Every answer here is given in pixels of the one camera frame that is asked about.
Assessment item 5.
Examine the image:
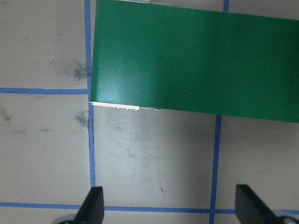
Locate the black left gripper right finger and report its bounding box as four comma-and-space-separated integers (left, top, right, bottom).
235, 184, 277, 224

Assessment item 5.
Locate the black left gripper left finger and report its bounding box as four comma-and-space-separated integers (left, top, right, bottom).
73, 187, 104, 224

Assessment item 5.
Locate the green conveyor belt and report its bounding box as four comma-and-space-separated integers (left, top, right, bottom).
91, 0, 299, 123

